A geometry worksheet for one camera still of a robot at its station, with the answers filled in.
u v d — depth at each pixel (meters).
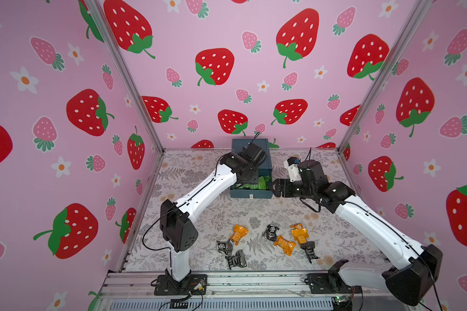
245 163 0.56
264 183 0.84
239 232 0.86
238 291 0.73
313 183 0.55
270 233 0.86
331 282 0.66
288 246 0.84
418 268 0.38
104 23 0.71
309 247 0.84
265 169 0.86
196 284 0.72
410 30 0.73
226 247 0.82
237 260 0.79
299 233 0.86
